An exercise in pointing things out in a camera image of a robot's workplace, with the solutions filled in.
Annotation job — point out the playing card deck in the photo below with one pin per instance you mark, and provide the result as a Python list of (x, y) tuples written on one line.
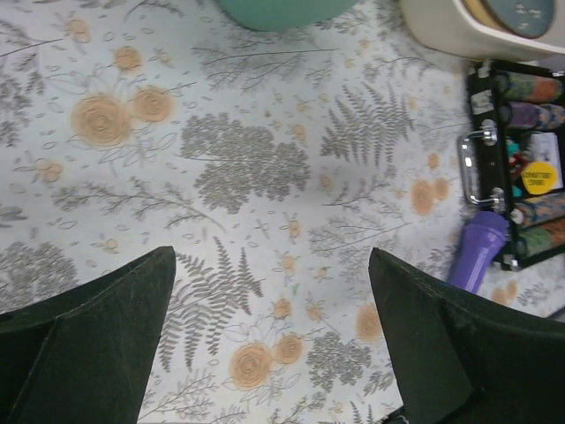
[(544, 147)]

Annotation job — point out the purple grey chip stack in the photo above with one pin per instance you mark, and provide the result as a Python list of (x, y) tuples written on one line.
[(530, 116)]

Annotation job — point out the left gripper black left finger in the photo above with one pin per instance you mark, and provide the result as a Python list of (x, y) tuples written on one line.
[(85, 355)]

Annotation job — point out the red tan chip stack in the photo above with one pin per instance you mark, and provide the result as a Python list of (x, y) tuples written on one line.
[(518, 87)]

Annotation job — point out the purple toy microphone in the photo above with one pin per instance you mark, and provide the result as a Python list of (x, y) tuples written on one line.
[(482, 239)]

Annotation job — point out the blue glazed ceramic plate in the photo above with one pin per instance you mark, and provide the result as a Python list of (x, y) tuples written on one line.
[(529, 19)]

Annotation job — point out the green trash bin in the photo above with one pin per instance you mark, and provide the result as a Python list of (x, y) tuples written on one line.
[(281, 15)]

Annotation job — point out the white rectangular basin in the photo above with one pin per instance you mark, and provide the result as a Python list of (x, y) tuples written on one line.
[(447, 26)]

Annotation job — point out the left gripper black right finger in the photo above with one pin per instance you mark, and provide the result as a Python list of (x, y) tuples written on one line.
[(460, 358)]

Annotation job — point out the brown tan chip stack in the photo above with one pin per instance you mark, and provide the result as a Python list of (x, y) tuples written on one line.
[(540, 238)]

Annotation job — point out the floral table mat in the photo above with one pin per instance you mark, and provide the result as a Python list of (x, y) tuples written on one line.
[(272, 162)]

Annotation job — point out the blue orange chip stack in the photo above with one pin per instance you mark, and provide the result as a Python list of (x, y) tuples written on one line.
[(537, 210)]

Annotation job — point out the black poker chip case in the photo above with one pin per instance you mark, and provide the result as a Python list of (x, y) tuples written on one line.
[(483, 155)]

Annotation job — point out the yellow big blind button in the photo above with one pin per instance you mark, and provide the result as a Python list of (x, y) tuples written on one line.
[(540, 178)]

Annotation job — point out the yellow plastic plate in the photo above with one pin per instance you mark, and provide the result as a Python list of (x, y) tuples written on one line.
[(481, 14)]

